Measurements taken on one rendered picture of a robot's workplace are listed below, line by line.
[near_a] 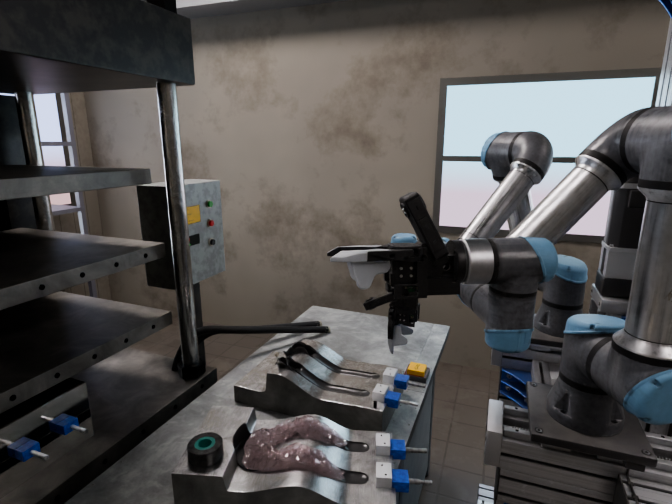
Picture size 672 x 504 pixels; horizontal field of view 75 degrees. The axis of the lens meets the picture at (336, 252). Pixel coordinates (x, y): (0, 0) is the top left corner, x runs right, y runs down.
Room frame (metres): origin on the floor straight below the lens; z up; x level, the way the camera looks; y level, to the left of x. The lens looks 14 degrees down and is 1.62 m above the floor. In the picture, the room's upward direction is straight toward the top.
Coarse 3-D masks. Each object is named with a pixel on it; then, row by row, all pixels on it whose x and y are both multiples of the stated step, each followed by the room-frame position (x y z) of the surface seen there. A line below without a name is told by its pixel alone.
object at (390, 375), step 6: (384, 372) 1.25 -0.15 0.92; (390, 372) 1.25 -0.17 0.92; (396, 372) 1.25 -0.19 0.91; (384, 378) 1.23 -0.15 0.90; (390, 378) 1.23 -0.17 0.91; (396, 378) 1.23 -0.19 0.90; (402, 378) 1.23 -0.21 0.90; (408, 378) 1.24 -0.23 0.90; (396, 384) 1.22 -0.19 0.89; (402, 384) 1.22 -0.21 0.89; (408, 384) 1.23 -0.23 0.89; (414, 384) 1.22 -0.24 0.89; (420, 384) 1.21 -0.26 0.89
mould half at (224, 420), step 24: (216, 408) 1.06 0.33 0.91; (240, 408) 1.06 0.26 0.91; (216, 432) 0.96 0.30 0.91; (360, 432) 1.04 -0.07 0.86; (384, 432) 1.04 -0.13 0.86; (336, 456) 0.93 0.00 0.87; (360, 456) 0.94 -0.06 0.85; (384, 456) 0.94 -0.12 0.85; (192, 480) 0.82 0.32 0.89; (216, 480) 0.81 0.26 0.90; (240, 480) 0.84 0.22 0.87; (264, 480) 0.83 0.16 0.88; (288, 480) 0.82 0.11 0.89; (312, 480) 0.82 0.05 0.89; (336, 480) 0.85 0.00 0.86
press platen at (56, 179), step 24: (0, 168) 1.47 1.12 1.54; (24, 168) 1.47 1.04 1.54; (48, 168) 1.47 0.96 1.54; (72, 168) 1.47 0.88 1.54; (96, 168) 1.47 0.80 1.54; (120, 168) 1.47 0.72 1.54; (144, 168) 1.47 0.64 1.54; (0, 192) 1.03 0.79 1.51; (24, 192) 1.08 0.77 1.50; (48, 192) 1.14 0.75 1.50; (72, 192) 1.21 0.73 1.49
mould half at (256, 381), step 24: (264, 360) 1.43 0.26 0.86; (312, 360) 1.32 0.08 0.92; (336, 360) 1.37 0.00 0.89; (240, 384) 1.27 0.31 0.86; (264, 384) 1.27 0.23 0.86; (288, 384) 1.19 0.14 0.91; (312, 384) 1.21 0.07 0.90; (336, 384) 1.23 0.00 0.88; (360, 384) 1.23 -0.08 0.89; (384, 384) 1.22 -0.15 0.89; (264, 408) 1.22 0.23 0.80; (288, 408) 1.19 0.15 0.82; (312, 408) 1.16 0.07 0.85; (336, 408) 1.13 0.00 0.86; (360, 408) 1.10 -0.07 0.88; (384, 408) 1.10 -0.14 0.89
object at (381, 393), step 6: (378, 384) 1.18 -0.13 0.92; (378, 390) 1.14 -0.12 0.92; (384, 390) 1.14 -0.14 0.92; (372, 396) 1.14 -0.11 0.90; (378, 396) 1.13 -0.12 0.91; (384, 396) 1.13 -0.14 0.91; (390, 396) 1.13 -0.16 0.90; (396, 396) 1.13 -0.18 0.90; (384, 402) 1.13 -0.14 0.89; (390, 402) 1.12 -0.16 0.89; (396, 402) 1.11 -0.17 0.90; (402, 402) 1.12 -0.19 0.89; (408, 402) 1.12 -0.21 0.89; (414, 402) 1.12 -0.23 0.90; (396, 408) 1.11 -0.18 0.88
